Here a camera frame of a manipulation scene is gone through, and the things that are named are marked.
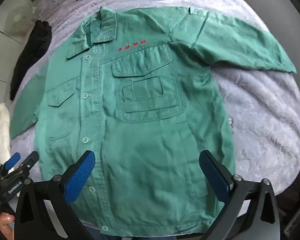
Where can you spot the person's left hand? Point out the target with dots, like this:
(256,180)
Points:
(6,223)

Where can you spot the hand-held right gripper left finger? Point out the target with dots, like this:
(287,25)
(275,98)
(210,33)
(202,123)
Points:
(79,177)

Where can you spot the lavender embossed blanket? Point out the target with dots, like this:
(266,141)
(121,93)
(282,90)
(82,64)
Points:
(260,105)

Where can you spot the white electric fan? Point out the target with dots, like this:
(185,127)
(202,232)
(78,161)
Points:
(16,20)

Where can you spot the white fluffy cloth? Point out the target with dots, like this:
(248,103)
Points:
(1,130)

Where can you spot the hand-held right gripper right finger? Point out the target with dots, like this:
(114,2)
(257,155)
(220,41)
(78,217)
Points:
(213,177)

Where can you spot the green button-up work shirt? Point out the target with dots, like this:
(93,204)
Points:
(152,130)

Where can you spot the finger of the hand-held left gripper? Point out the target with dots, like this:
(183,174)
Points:
(29,161)
(12,161)

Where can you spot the black garment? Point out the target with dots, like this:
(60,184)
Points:
(32,55)

